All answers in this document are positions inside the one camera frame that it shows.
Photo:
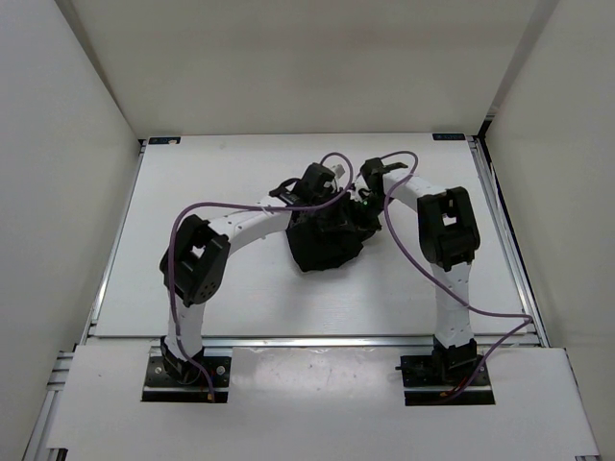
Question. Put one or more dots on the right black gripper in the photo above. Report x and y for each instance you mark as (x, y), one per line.
(363, 225)

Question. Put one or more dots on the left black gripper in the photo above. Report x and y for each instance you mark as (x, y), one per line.
(332, 193)

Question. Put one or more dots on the black pleated skirt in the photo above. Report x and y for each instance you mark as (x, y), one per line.
(320, 250)

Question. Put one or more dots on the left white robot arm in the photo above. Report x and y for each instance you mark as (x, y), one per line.
(205, 235)

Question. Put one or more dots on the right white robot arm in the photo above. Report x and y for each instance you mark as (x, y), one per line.
(448, 239)

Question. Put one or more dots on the right blue corner label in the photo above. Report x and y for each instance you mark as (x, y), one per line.
(448, 137)

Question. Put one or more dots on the blue corner label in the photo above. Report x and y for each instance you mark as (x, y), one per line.
(448, 137)
(164, 140)

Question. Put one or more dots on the left blue corner label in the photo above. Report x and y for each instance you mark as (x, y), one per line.
(164, 140)

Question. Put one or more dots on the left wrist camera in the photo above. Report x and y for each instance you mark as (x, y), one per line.
(338, 170)

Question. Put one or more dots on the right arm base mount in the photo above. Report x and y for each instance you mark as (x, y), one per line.
(446, 376)

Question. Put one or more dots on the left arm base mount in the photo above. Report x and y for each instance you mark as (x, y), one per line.
(172, 379)

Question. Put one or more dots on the front aluminium rail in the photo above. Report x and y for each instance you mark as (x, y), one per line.
(421, 341)

